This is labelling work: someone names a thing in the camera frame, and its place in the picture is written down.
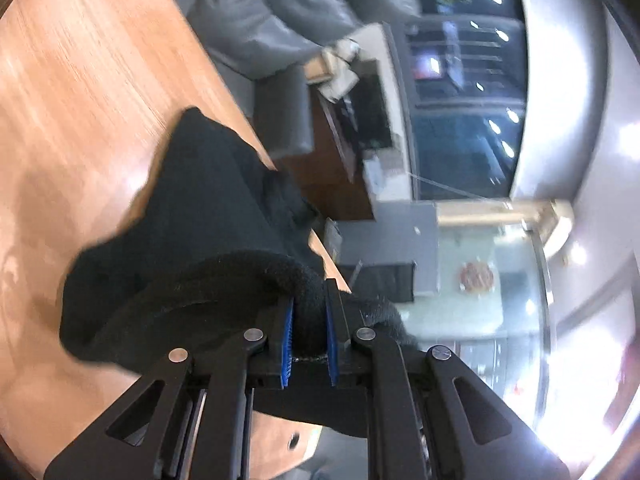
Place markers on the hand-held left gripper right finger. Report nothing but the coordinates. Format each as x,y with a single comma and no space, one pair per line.
332,345

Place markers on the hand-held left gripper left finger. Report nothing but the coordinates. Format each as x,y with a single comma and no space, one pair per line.
286,345

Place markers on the black cloth garment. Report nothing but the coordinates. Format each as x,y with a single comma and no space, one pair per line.
210,240

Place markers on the grey box cabinet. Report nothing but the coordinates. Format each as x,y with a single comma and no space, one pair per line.
387,250

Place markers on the glass display case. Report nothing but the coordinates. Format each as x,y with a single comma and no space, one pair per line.
495,310

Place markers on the dark wooden side cabinet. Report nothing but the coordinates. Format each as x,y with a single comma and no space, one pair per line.
345,130

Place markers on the white crumpled cloth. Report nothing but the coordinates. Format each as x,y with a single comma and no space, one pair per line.
341,67

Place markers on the wooden table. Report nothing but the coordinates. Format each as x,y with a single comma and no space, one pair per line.
85,150

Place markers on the dark glass window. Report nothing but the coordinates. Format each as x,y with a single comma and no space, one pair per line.
465,90

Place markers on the grey leather sofa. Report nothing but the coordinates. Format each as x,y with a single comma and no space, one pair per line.
280,25

